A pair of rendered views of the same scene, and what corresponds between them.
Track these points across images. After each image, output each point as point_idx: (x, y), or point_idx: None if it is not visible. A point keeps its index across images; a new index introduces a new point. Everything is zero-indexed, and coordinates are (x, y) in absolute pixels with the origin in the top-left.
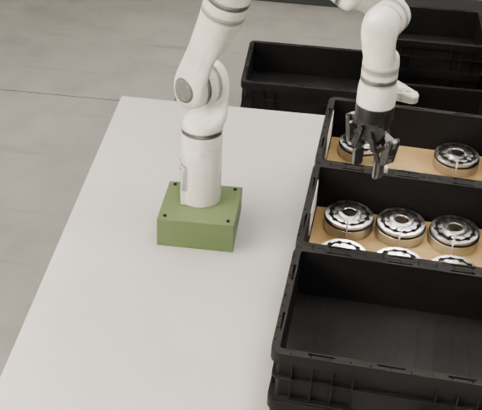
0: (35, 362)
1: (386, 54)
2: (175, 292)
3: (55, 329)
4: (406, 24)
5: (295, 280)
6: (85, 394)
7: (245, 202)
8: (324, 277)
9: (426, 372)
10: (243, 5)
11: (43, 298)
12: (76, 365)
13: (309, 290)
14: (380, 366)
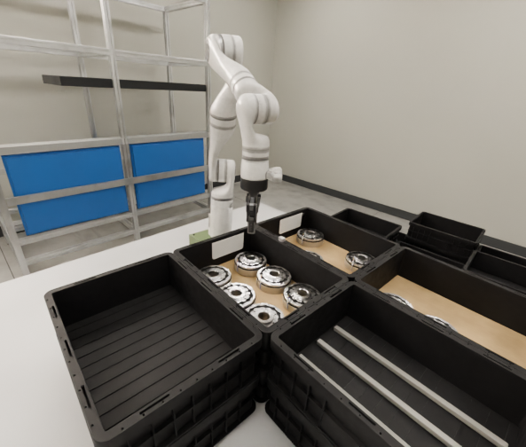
0: (73, 267)
1: (246, 131)
2: None
3: (101, 260)
4: (269, 113)
5: (140, 266)
6: None
7: None
8: (177, 279)
9: (75, 370)
10: (222, 115)
11: (119, 247)
12: (82, 276)
13: (174, 285)
14: (64, 342)
